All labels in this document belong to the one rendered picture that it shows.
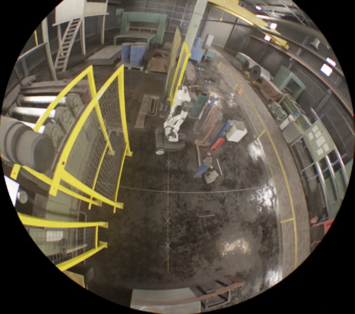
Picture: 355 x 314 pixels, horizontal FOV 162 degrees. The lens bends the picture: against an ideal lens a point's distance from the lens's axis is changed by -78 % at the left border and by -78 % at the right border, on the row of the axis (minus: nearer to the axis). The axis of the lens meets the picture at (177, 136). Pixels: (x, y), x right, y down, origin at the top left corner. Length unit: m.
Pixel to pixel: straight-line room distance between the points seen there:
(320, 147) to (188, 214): 5.79
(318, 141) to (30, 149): 6.83
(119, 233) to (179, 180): 1.56
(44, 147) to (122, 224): 2.10
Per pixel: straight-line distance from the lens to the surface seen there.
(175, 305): 2.41
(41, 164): 0.48
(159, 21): 11.52
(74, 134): 0.80
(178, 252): 2.54
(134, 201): 2.40
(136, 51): 5.58
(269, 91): 9.55
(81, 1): 9.16
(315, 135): 6.60
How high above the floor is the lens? 2.38
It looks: 51 degrees down
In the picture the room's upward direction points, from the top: 22 degrees clockwise
